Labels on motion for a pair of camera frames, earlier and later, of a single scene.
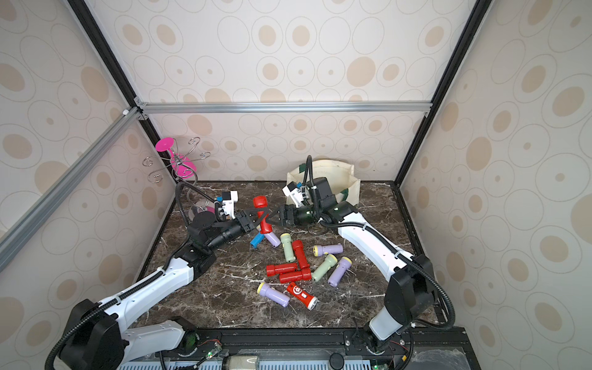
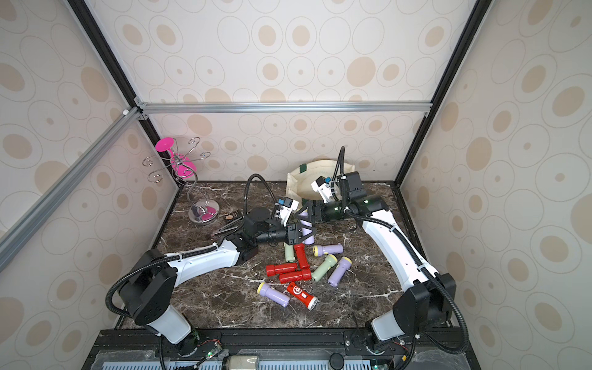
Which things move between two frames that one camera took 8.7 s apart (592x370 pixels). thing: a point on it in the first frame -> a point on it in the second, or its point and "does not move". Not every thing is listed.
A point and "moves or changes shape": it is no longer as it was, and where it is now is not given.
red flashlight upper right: (301, 253) does not move
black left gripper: (255, 212) -> (294, 230)
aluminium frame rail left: (25, 222) does not move
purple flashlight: (273, 239) moves or changes shape
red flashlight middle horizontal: (285, 267) does not move
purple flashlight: (344, 264) does not move
